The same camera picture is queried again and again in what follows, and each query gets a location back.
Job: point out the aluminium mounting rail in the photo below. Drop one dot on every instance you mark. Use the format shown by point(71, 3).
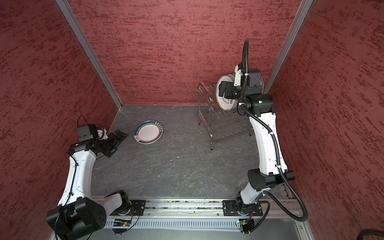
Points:
point(202, 208)

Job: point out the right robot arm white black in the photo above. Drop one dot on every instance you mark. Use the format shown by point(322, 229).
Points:
point(272, 170)

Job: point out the aluminium corner post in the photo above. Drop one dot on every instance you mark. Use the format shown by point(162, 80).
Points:
point(290, 37)
point(79, 33)

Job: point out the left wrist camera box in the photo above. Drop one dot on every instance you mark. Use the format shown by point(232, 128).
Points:
point(91, 132)

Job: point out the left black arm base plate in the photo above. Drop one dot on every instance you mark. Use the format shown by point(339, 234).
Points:
point(135, 208)

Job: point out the chrome wire dish rack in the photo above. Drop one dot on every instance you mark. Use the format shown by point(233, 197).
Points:
point(221, 125)

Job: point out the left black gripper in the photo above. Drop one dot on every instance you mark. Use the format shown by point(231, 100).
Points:
point(116, 141)

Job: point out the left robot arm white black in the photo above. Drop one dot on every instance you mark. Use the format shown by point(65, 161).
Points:
point(77, 214)

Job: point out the white plate green red rim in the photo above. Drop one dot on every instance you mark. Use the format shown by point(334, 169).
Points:
point(148, 132)

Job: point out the white plate red black characters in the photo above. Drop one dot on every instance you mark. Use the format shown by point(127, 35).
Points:
point(225, 104)

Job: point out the small circuit board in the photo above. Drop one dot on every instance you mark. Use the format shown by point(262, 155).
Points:
point(122, 223)
point(246, 225)

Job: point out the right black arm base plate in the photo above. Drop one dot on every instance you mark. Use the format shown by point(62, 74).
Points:
point(237, 208)

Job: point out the left aluminium corner post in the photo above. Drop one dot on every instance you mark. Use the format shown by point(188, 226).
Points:
point(79, 33)

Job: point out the right aluminium corner post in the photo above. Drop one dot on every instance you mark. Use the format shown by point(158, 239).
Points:
point(290, 37)

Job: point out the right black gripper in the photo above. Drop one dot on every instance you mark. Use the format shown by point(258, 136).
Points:
point(230, 86)

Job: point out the right small circuit board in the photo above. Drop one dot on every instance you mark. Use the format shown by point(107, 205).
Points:
point(246, 225)

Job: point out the left small circuit board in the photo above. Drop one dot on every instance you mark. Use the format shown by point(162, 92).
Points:
point(122, 223)

